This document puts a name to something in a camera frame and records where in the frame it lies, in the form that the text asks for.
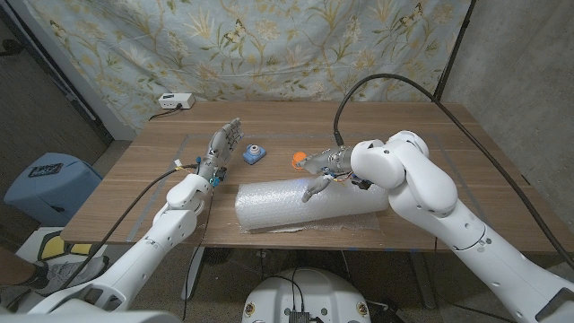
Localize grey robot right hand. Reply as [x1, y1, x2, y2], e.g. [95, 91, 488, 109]
[293, 145, 356, 204]

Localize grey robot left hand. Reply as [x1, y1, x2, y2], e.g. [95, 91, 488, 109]
[196, 117, 244, 183]

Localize bubble wrap roll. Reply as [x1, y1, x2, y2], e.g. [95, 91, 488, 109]
[233, 176, 391, 234]

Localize white power strip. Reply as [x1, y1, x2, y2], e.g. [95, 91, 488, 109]
[157, 92, 196, 110]

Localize floral backdrop cloth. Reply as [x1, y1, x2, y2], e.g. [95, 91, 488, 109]
[26, 0, 474, 132]

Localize white table leg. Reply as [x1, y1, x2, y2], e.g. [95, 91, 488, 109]
[181, 246, 205, 301]

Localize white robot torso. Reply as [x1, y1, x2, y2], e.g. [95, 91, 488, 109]
[240, 267, 372, 323]

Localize grey table leg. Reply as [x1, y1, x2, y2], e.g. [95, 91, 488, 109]
[410, 250, 437, 310]

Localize black backdrop stand pole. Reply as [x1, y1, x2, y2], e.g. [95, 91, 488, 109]
[430, 0, 477, 103]
[38, 53, 99, 122]

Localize blue plastic bin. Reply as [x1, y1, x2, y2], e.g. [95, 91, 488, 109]
[3, 152, 104, 228]

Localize yellow and white floor mat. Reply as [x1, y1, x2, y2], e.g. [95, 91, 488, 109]
[17, 226, 111, 270]

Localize grey sneaker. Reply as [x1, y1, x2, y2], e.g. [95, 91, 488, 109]
[26, 255, 110, 295]

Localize person's bare leg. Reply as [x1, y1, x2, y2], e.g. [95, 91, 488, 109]
[0, 245, 39, 288]

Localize blue toy camera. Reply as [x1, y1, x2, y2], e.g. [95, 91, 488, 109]
[242, 144, 267, 166]

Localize black power strip cord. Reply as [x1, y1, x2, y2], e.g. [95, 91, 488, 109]
[148, 103, 184, 121]

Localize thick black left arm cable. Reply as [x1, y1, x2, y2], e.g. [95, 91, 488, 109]
[56, 163, 201, 291]

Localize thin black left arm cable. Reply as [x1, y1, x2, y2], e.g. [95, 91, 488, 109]
[181, 186, 214, 320]

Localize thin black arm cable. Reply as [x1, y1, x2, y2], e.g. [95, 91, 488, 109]
[181, 186, 214, 320]
[432, 236, 515, 323]

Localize black torso cable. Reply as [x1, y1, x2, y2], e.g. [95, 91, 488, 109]
[267, 274, 307, 313]

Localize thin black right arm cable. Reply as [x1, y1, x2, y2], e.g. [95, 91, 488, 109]
[432, 236, 515, 323]

